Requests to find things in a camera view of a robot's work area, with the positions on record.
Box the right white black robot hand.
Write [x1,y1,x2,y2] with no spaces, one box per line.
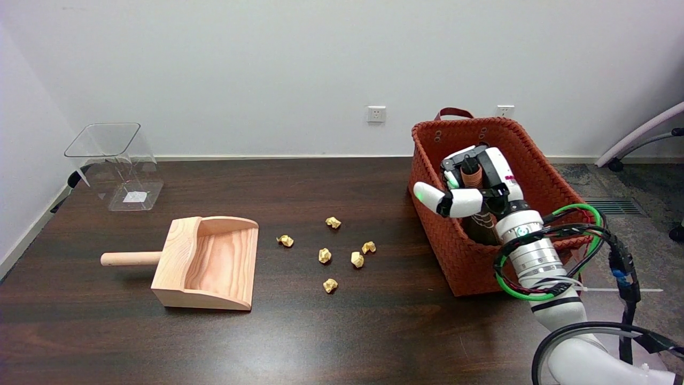
[413,144,531,220]

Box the floor vent grille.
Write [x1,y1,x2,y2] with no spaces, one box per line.
[580,196,651,217]

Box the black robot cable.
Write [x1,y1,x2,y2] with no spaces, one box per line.
[531,222,684,385]

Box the clear plastic container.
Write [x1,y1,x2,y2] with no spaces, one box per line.
[64,122,164,212]

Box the black furniture base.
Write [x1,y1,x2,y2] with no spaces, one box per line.
[50,171,92,214]

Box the orange-brown woven basket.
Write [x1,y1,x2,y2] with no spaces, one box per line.
[408,107,595,297]

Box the green robot cable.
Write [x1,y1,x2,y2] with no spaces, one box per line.
[494,203,608,302]

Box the wooden dustpan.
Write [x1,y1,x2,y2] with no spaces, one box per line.
[100,216,260,311]

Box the white cable tie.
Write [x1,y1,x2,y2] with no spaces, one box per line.
[578,286,664,294]

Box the small brown hand broom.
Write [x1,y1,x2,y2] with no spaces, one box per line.
[460,156,502,247]

